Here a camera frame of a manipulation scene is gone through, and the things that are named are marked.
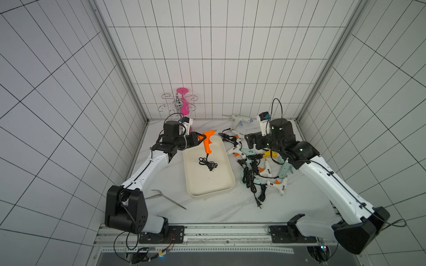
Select yellow glue gun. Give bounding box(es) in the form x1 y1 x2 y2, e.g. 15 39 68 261
261 150 278 158

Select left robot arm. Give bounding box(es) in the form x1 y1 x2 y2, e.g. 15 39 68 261
105 117 206 237

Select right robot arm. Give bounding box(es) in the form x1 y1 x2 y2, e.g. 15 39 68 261
245 112 390 255

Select mint green glue gun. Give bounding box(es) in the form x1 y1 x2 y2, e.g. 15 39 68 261
240 149 264 160

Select white glue gun blue trigger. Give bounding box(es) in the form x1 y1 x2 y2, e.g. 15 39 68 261
224 114 253 130

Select cream plastic storage tray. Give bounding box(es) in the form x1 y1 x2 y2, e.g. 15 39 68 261
183 135 236 197

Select white glue gun orange trigger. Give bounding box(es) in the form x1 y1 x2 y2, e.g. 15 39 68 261
266 177 288 196

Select chrome cup holder stand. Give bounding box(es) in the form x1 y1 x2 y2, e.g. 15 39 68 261
158 93 199 114

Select metal tongs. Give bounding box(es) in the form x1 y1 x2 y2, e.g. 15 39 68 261
145 190 187 210

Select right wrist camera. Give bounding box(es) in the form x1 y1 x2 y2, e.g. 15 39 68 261
257 111 271 136

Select black power cable bundle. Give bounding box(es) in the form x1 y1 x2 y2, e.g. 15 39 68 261
237 154 268 209

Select black coiled cable with plug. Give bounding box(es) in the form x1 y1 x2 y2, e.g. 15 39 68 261
217 127 239 146

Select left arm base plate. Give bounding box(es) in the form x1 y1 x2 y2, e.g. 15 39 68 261
138 226 185 244

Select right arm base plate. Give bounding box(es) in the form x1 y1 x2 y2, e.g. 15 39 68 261
268 226 317 244

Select aluminium mounting rail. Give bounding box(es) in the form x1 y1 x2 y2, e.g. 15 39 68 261
94 223 340 256

